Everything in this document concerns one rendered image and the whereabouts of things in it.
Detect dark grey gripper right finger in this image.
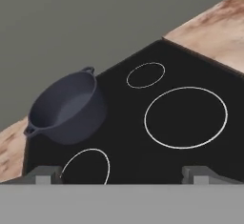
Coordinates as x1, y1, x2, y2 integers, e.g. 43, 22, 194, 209
181, 165, 244, 185

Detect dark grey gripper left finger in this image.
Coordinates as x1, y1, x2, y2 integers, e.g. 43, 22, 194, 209
5, 165, 64, 185

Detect dark blue pot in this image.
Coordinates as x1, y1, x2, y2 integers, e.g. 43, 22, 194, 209
23, 66, 108, 146

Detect black hob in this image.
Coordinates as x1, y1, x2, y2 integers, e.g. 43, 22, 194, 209
21, 36, 244, 185

